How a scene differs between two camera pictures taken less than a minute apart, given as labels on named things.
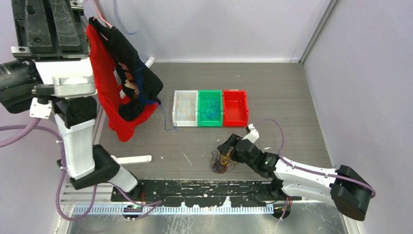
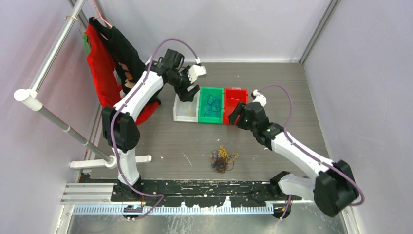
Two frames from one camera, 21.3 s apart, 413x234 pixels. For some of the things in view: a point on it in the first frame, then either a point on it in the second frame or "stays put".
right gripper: [231, 142] -> [239, 109]
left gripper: [48, 30] -> [188, 96]
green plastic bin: [210, 108] stays put
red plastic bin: [235, 111] stays put
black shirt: [140, 86] stays put
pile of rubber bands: [221, 164] stays put
